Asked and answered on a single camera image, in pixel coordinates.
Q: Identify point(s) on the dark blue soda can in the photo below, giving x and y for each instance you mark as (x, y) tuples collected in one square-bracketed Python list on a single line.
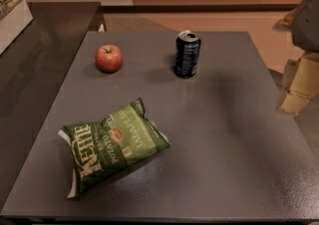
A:
[(187, 54)]

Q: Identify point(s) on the white box with snacks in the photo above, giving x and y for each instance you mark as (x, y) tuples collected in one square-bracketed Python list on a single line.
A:
[(15, 15)]

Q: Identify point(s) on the green jalapeno chip bag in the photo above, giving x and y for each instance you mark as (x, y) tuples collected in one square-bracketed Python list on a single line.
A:
[(102, 148)]

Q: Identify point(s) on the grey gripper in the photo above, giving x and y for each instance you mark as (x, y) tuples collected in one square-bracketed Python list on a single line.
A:
[(308, 23)]

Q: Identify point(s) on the dark wooden side table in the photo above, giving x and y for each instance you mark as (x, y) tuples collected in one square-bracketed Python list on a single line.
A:
[(32, 70)]

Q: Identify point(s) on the red apple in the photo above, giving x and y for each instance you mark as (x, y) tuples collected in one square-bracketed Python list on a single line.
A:
[(109, 58)]

